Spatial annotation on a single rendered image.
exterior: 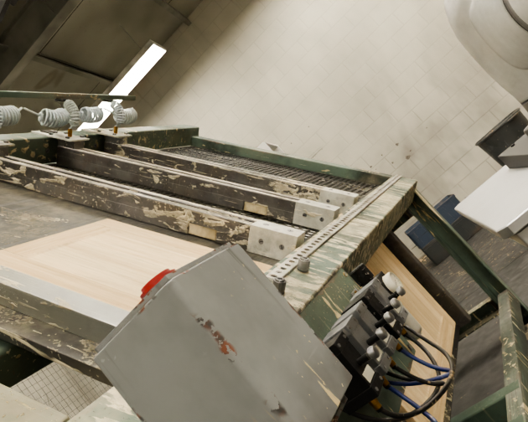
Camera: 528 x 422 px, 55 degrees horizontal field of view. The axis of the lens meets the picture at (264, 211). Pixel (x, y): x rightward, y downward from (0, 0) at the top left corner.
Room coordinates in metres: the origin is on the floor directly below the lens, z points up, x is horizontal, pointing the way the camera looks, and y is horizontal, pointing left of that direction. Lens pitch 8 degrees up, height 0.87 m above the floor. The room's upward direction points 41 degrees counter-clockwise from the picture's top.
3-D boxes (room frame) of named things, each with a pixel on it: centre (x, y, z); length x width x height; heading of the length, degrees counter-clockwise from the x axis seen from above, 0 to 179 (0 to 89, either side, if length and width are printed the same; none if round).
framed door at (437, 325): (1.88, -0.11, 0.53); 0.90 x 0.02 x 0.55; 155
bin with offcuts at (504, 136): (4.97, -2.24, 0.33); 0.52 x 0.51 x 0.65; 166
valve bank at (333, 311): (0.88, 0.00, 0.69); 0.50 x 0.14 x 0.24; 155
